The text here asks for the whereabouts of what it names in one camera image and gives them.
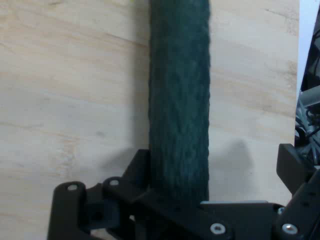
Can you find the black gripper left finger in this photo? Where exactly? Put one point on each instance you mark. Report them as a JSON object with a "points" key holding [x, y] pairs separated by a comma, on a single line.
{"points": [[105, 215]]}

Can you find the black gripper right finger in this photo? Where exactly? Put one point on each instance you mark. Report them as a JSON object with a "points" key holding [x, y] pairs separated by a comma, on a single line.
{"points": [[303, 200]]}

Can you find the dark green toy cucumber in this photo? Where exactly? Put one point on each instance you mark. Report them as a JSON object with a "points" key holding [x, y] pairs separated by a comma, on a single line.
{"points": [[178, 100]]}

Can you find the black equipment beside table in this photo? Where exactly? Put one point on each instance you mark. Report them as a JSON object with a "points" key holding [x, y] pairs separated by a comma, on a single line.
{"points": [[313, 62]]}

